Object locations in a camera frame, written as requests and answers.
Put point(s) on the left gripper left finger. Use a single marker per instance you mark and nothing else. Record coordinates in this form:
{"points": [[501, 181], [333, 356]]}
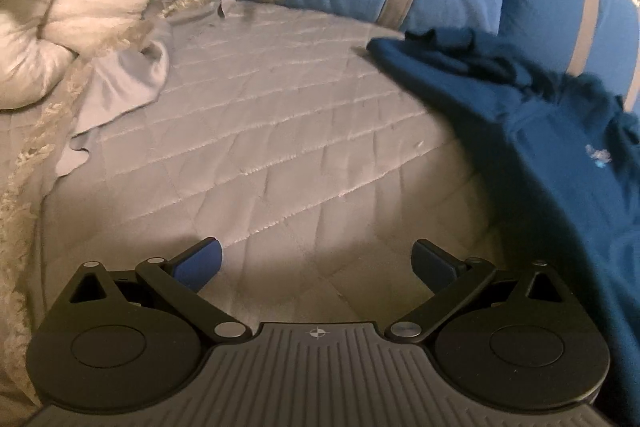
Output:
{"points": [[175, 284]]}

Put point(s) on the light grey cloth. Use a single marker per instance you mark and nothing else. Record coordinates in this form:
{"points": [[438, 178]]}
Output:
{"points": [[131, 73]]}

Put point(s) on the dark blue sweatshirt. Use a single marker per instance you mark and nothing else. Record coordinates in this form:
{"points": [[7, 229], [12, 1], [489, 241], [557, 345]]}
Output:
{"points": [[560, 158]]}

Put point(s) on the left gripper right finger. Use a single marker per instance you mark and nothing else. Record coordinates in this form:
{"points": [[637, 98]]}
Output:
{"points": [[454, 283]]}

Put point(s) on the right blue striped pillow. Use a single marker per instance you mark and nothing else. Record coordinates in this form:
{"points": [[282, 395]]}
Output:
{"points": [[595, 37]]}

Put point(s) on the grey quilted bed cover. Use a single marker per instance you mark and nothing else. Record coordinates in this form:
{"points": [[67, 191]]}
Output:
{"points": [[274, 133]]}

